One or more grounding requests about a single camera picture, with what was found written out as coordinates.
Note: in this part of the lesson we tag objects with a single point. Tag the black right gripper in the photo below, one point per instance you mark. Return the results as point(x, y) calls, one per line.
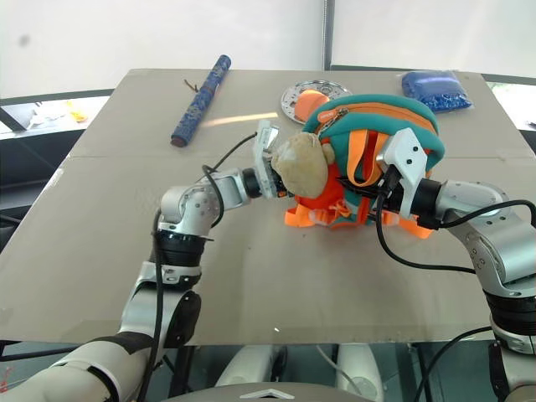
point(390, 184)

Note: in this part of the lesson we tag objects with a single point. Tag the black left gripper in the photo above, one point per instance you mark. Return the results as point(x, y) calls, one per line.
point(279, 187)

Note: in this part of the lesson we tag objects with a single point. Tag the orange and teal plush backpack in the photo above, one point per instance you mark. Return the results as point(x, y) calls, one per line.
point(377, 121)

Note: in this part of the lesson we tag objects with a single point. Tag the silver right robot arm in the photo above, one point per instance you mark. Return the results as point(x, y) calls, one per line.
point(498, 247)

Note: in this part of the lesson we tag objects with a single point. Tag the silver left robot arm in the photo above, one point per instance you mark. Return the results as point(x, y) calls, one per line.
point(184, 207)

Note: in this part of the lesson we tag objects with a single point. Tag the orange round ball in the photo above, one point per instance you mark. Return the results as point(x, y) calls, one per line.
point(309, 104)

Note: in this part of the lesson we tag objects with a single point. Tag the round silver metal plate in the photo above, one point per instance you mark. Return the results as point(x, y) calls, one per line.
point(291, 98)

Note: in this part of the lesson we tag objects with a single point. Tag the blue patterned scroll tube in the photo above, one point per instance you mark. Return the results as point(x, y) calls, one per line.
point(201, 102)

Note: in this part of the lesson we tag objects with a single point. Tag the blue bead-filled plastic bag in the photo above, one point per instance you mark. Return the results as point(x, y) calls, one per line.
point(435, 90)

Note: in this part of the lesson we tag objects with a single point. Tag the small brown twig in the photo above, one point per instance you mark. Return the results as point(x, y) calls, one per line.
point(191, 86)

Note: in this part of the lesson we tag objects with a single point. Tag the grey vertical pole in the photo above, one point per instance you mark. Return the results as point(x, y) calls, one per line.
point(328, 33)

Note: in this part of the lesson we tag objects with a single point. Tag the white rounded robot leg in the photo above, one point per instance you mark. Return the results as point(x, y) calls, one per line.
point(251, 364)
point(360, 368)

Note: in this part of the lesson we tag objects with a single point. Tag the grey robot torso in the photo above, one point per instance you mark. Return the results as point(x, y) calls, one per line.
point(268, 393)

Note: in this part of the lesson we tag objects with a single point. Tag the small yellow object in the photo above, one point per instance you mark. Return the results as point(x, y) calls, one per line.
point(76, 112)

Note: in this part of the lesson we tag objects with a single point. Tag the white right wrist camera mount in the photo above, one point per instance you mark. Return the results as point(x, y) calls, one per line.
point(407, 161)

